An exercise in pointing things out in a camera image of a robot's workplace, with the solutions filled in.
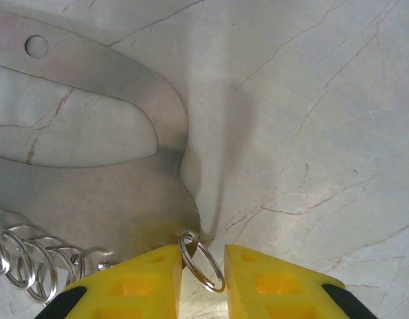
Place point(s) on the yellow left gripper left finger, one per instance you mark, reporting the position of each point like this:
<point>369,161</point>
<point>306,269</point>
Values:
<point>131,289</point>

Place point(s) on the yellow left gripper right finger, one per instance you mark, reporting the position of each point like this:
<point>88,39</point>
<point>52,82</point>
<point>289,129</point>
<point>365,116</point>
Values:
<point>274,289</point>

